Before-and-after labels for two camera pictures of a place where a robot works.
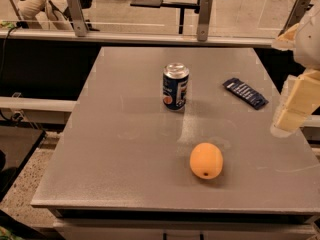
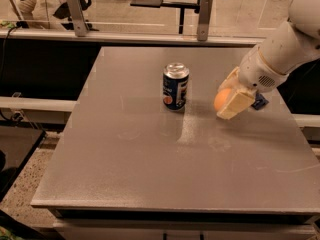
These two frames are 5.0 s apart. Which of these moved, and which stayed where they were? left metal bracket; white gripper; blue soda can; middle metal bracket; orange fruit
Moved: white gripper; orange fruit
Stayed: left metal bracket; blue soda can; middle metal bracket
